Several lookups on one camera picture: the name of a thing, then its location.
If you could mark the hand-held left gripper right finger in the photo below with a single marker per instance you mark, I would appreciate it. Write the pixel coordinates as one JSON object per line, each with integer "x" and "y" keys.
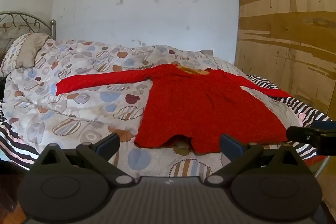
{"x": 230, "y": 146}

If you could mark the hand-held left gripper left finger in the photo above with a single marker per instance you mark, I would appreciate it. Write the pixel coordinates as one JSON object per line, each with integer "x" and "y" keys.
{"x": 110, "y": 142}

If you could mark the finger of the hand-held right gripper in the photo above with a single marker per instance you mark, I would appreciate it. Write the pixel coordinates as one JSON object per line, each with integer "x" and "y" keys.
{"x": 324, "y": 124}
{"x": 302, "y": 134}

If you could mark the red long-sleeved garment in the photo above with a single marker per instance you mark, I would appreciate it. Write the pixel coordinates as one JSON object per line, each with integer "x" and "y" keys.
{"x": 210, "y": 108}

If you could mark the striped bed sheet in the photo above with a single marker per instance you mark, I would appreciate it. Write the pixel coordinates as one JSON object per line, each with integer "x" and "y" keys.
{"x": 302, "y": 108}

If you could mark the patterned quilt with circles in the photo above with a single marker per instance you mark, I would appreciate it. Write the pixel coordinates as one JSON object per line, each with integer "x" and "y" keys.
{"x": 78, "y": 108}

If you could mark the worn plywood panel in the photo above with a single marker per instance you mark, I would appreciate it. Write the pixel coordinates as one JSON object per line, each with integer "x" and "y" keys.
{"x": 288, "y": 29}

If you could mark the beige patterned pillow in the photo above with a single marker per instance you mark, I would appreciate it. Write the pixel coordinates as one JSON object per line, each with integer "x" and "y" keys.
{"x": 23, "y": 53}

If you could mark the metal bed headboard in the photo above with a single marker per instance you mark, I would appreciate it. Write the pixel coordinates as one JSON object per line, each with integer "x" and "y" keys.
{"x": 15, "y": 19}

